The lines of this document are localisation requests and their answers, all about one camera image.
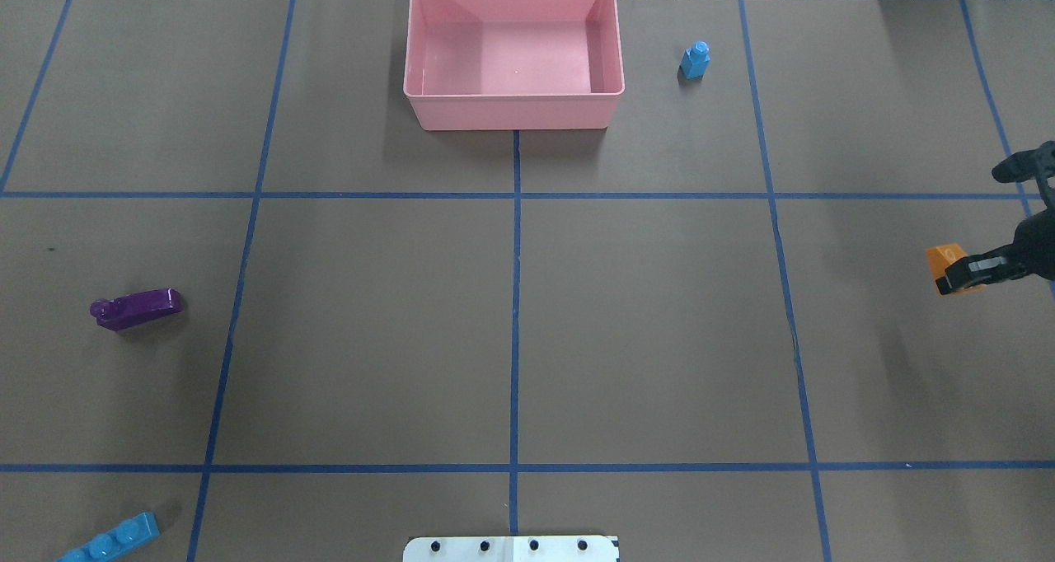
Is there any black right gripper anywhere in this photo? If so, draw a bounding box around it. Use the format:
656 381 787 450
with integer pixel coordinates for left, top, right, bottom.
935 141 1054 296

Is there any pink plastic box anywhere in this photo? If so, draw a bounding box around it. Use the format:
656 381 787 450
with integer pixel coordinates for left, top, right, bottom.
402 0 625 131

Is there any small blue block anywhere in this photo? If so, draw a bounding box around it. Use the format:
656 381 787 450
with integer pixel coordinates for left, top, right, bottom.
679 40 710 80

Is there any purple block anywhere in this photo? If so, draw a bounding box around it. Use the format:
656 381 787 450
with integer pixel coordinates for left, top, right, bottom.
89 288 183 332

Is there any white camera stand base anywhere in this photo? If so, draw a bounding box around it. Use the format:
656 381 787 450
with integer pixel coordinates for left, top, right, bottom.
402 535 621 561

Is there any orange block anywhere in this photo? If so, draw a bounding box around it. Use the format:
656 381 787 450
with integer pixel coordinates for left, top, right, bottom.
926 243 986 296

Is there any long blue four-stud block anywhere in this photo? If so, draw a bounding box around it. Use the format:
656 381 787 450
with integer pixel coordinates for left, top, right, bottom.
58 512 161 561

